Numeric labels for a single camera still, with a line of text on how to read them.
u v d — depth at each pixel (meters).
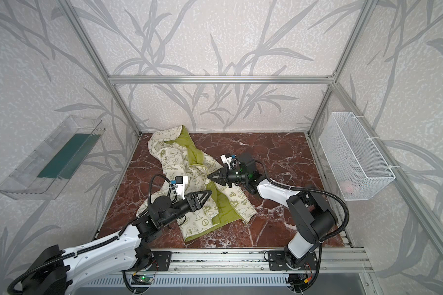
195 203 0.65
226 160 0.79
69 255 0.44
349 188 0.72
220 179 0.72
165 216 0.63
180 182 0.69
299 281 0.77
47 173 0.63
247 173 0.68
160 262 0.73
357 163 0.62
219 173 0.75
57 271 0.42
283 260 0.74
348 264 0.74
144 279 0.71
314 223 0.45
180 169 0.91
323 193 0.45
